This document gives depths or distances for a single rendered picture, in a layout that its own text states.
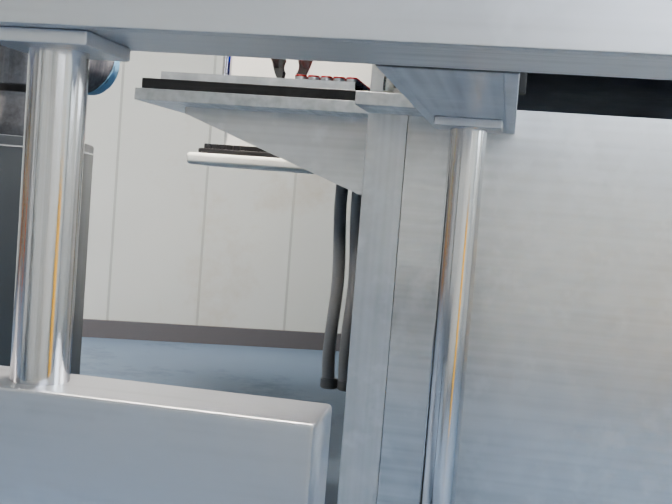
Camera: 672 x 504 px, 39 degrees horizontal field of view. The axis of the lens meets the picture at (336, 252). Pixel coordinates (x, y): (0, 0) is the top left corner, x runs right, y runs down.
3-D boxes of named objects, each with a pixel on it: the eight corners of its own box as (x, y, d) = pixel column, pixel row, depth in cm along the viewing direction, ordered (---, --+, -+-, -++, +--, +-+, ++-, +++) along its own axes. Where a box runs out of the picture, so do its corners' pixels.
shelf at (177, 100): (446, 144, 222) (447, 136, 222) (418, 117, 153) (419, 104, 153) (246, 131, 230) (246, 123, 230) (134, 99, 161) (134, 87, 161)
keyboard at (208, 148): (363, 165, 247) (364, 156, 247) (349, 162, 233) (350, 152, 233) (219, 155, 258) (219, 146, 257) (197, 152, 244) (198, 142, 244)
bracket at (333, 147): (372, 195, 167) (378, 120, 166) (370, 195, 164) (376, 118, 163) (185, 180, 172) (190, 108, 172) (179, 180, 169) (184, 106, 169)
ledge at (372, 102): (456, 118, 150) (457, 105, 150) (451, 110, 137) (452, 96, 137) (367, 112, 153) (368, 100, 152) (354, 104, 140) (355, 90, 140)
